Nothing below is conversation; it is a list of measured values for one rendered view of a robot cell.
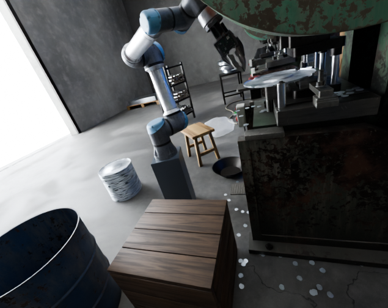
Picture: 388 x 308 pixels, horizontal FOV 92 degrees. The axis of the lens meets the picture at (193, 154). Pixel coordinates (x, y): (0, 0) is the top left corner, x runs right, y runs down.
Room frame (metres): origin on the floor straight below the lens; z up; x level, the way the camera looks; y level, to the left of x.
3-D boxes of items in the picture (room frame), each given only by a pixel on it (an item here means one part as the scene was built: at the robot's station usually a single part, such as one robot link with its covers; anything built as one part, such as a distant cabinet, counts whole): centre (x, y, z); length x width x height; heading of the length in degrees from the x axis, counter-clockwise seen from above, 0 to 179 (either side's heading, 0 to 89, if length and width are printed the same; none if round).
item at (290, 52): (0.79, -0.57, 0.86); 0.20 x 0.16 x 0.05; 156
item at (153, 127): (1.12, 0.17, 0.62); 0.13 x 0.12 x 0.14; 122
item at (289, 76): (0.85, -0.45, 0.78); 0.29 x 0.29 x 0.01
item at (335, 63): (0.69, -0.59, 0.81); 0.02 x 0.02 x 0.14
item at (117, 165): (1.54, 0.71, 0.28); 0.29 x 0.29 x 0.01
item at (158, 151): (1.12, 0.17, 0.50); 0.15 x 0.15 x 0.10
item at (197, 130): (1.80, -0.09, 0.16); 0.34 x 0.24 x 0.34; 17
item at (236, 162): (1.39, -0.27, 0.04); 0.30 x 0.30 x 0.07
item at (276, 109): (0.79, -0.56, 0.68); 0.45 x 0.30 x 0.06; 156
